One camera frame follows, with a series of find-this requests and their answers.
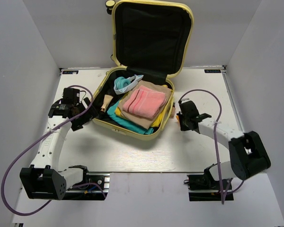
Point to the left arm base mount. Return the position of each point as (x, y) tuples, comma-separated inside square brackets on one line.
[(94, 187)]

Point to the teal cat-ear headphones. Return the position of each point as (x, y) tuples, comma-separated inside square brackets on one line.
[(123, 85)]

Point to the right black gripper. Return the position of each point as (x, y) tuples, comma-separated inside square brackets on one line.
[(183, 127)]

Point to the beige round bottle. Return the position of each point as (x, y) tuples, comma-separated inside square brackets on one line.
[(173, 110)]

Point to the beige cloth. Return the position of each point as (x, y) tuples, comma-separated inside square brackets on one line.
[(156, 87)]

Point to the beige cosmetic tube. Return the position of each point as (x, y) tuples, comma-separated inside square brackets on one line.
[(107, 100)]

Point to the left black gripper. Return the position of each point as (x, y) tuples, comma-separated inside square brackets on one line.
[(89, 114)]

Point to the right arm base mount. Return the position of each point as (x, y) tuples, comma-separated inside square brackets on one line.
[(202, 188)]

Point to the pink striped towel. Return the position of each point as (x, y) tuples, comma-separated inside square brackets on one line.
[(144, 102)]

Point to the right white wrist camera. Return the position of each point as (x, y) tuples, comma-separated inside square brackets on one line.
[(181, 101)]

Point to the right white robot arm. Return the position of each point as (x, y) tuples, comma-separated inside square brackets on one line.
[(248, 155)]

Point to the yellow suitcase with black lining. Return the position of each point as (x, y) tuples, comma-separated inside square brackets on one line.
[(150, 37)]

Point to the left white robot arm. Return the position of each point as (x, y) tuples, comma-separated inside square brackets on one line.
[(42, 179)]

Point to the teal cloth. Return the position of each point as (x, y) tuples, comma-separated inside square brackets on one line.
[(129, 124)]

